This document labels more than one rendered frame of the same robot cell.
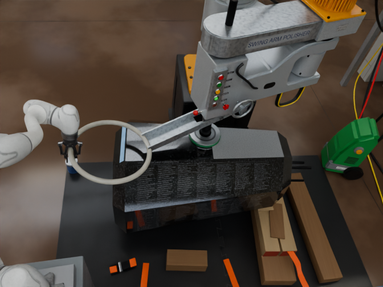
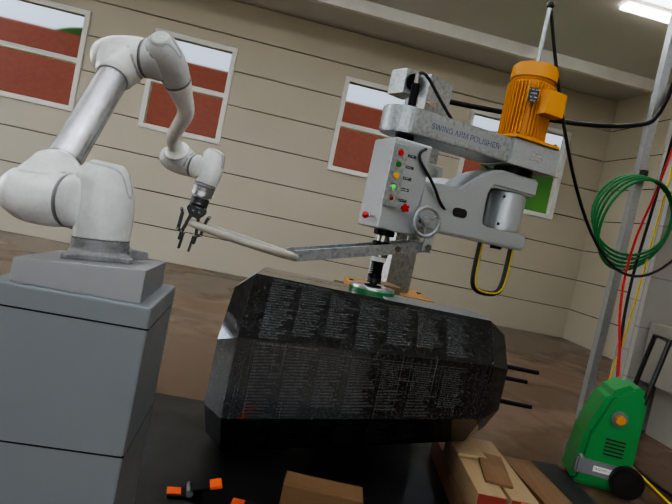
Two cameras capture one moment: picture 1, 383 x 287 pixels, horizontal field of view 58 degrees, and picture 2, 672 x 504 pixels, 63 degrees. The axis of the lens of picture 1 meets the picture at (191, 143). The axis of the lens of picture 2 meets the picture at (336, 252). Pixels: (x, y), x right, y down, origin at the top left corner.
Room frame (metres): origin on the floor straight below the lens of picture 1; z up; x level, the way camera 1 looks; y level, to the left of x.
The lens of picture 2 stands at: (-1.06, -0.33, 1.11)
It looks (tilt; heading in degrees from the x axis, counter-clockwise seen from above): 3 degrees down; 10
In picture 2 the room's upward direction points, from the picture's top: 12 degrees clockwise
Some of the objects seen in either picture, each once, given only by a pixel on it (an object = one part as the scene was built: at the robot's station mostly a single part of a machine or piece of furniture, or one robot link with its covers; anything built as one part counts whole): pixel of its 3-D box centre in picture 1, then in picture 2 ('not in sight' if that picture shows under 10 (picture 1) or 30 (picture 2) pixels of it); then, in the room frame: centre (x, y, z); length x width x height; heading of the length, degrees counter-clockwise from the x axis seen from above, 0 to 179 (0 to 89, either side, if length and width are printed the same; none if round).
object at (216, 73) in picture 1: (216, 90); (394, 175); (1.43, -0.08, 1.37); 0.08 x 0.03 x 0.28; 123
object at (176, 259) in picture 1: (186, 260); (320, 501); (0.96, -0.12, 0.07); 0.30 x 0.12 x 0.12; 98
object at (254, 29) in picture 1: (280, 27); (467, 145); (1.76, -0.37, 1.61); 0.96 x 0.25 x 0.17; 123
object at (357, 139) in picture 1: (359, 136); (614, 406); (2.20, -1.47, 0.43); 0.35 x 0.35 x 0.87; 0
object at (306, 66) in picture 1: (306, 56); (503, 212); (1.93, -0.63, 1.34); 0.19 x 0.19 x 0.20
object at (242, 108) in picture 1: (239, 105); (422, 221); (1.53, -0.25, 1.20); 0.15 x 0.10 x 0.15; 123
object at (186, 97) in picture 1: (208, 107); not in sight; (2.30, -0.10, 0.37); 0.66 x 0.66 x 0.74; 15
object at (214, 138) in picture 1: (204, 132); (372, 287); (1.57, -0.08, 0.84); 0.21 x 0.21 x 0.01
